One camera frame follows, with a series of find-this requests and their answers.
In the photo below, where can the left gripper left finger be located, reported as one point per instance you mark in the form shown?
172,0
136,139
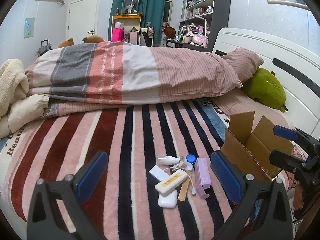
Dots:
56,210

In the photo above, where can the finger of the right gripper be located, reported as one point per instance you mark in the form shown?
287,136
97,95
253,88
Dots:
307,173
303,139

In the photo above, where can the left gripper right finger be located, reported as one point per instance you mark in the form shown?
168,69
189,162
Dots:
262,209

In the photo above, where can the white earbuds case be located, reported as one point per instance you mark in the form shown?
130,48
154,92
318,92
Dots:
169,201

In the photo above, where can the brown cardboard box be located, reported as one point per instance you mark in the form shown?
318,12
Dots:
249,147

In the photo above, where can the green plush toy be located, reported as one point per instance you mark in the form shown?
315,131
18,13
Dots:
265,88

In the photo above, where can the white bed headboard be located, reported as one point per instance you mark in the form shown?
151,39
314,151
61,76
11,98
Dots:
296,68

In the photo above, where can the purple rectangular case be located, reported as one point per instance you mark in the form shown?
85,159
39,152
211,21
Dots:
202,177

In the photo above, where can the gold flat strip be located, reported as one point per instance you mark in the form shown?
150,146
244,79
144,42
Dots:
183,190

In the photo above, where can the pink striped pillow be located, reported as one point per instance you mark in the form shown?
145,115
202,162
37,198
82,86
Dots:
245,62

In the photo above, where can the white yellow power bank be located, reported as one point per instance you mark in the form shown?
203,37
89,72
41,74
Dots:
168,185

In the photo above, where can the striped fleece blanket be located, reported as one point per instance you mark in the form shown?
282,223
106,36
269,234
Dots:
124,202

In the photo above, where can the white spray bottle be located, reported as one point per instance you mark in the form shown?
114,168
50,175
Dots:
168,160

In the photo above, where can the flat white box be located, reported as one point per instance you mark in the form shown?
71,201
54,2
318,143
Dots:
158,173

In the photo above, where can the cream fluffy blanket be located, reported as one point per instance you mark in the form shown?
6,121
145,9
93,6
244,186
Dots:
18,109

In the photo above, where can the folded pink grey quilt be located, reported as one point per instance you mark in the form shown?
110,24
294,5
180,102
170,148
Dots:
88,77

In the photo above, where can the dark bookshelf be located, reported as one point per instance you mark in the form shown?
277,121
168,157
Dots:
205,17

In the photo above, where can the grey suitcase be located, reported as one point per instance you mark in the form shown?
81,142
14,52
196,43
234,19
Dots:
45,47

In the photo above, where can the yellow wooden shelf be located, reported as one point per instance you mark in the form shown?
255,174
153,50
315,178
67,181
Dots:
130,24

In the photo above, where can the teal curtain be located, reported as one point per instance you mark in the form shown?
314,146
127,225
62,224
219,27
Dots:
140,8

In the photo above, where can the pink gift bag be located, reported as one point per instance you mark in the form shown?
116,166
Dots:
117,34

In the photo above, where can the white door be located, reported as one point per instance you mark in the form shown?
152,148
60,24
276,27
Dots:
82,19

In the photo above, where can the glass display case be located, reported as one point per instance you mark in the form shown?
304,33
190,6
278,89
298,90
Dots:
129,7

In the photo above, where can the blue wall poster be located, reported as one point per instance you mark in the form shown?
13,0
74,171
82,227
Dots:
29,27

